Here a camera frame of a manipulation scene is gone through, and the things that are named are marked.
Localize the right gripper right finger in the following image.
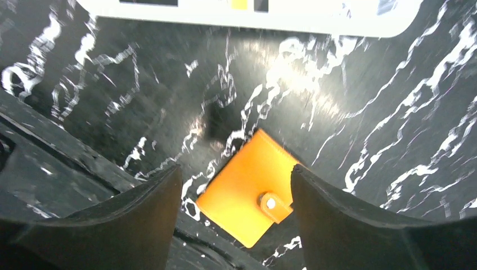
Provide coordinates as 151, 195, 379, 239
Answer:
291, 164, 476, 269

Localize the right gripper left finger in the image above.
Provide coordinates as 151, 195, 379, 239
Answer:
1, 166, 182, 269

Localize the orange leather card holder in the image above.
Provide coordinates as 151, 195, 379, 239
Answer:
196, 129, 300, 248

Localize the white plastic basket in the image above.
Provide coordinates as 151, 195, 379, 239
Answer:
78, 1, 422, 38

